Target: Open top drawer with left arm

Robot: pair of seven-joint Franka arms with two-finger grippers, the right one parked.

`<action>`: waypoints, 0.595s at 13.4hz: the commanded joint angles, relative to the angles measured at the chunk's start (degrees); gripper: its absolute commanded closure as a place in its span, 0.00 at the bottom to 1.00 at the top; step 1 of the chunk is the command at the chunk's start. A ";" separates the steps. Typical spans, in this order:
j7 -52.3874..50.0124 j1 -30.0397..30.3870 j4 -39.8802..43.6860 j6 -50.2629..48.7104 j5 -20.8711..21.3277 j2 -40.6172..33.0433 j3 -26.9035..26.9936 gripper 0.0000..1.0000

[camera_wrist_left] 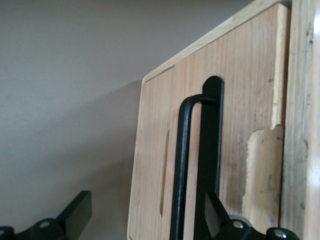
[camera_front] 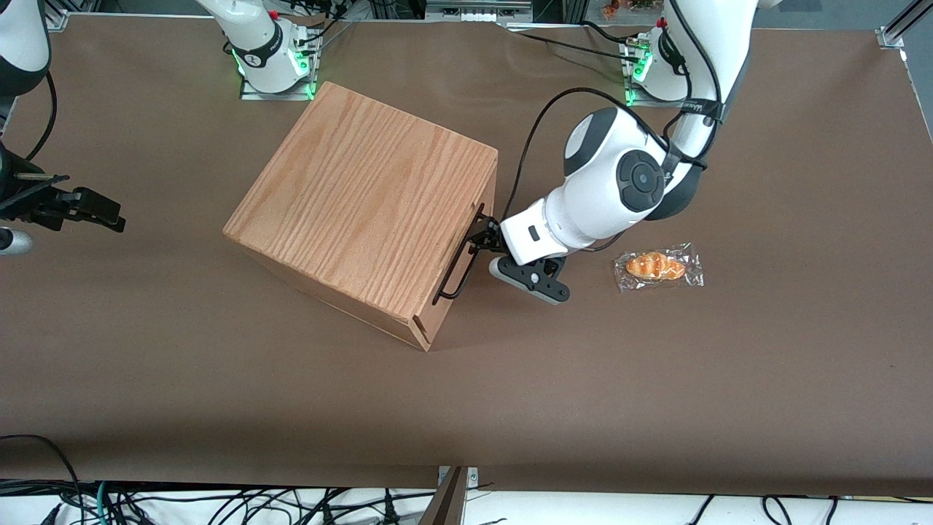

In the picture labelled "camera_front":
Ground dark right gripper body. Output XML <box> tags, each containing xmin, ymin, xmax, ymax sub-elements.
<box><xmin>0</xmin><ymin>142</ymin><xmax>53</xmax><ymax>223</ymax></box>

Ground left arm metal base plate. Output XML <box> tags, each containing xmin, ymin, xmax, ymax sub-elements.
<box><xmin>623</xmin><ymin>40</ymin><xmax>675</xmax><ymax>109</ymax></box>

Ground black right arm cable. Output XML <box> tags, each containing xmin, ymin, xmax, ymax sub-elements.
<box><xmin>24</xmin><ymin>71</ymin><xmax>59</xmax><ymax>163</ymax></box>

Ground light wooden drawer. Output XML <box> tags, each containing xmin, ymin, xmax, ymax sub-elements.
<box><xmin>412</xmin><ymin>149</ymin><xmax>500</xmax><ymax>353</ymax></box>

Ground black wire drawer handle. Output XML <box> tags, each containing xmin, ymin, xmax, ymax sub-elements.
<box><xmin>432</xmin><ymin>203</ymin><xmax>493</xmax><ymax>306</ymax></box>

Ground looping black floor cable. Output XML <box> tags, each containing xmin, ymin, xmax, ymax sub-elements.
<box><xmin>0</xmin><ymin>434</ymin><xmax>82</xmax><ymax>525</ymax></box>

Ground small metal table bracket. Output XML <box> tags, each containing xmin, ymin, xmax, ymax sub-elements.
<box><xmin>437</xmin><ymin>467</ymin><xmax>480</xmax><ymax>491</ymax></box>

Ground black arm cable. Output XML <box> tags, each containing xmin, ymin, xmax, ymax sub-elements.
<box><xmin>24</xmin><ymin>71</ymin><xmax>59</xmax><ymax>163</ymax></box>
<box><xmin>503</xmin><ymin>0</ymin><xmax>726</xmax><ymax>252</ymax></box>

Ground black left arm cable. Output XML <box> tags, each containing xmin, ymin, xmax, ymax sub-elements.
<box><xmin>503</xmin><ymin>0</ymin><xmax>726</xmax><ymax>252</ymax></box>

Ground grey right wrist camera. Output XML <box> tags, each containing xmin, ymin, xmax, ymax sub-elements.
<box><xmin>0</xmin><ymin>227</ymin><xmax>35</xmax><ymax>256</ymax></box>

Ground bread roll in clear wrapper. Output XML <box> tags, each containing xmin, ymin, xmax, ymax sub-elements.
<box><xmin>613</xmin><ymin>243</ymin><xmax>705</xmax><ymax>294</ymax></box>

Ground oak wooden drawer cabinet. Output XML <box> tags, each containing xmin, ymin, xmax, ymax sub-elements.
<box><xmin>222</xmin><ymin>80</ymin><xmax>500</xmax><ymax>353</ymax></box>

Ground black cable across table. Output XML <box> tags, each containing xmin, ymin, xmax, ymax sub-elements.
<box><xmin>501</xmin><ymin>20</ymin><xmax>646</xmax><ymax>63</ymax></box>

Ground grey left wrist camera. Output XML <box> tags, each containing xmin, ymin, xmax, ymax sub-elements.
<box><xmin>488</xmin><ymin>255</ymin><xmax>571</xmax><ymax>306</ymax></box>

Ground grey power strip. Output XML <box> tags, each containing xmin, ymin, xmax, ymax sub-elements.
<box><xmin>425</xmin><ymin>0</ymin><xmax>534</xmax><ymax>23</ymax></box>

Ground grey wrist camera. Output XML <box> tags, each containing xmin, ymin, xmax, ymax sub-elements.
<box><xmin>0</xmin><ymin>227</ymin><xmax>35</xmax><ymax>256</ymax></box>
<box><xmin>488</xmin><ymin>255</ymin><xmax>571</xmax><ymax>306</ymax></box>

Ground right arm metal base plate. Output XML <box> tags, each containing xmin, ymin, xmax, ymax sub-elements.
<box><xmin>239</xmin><ymin>44</ymin><xmax>319</xmax><ymax>101</ymax></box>

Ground aluminium frame corner bracket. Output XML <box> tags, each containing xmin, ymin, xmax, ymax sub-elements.
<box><xmin>876</xmin><ymin>0</ymin><xmax>933</xmax><ymax>50</ymax></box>

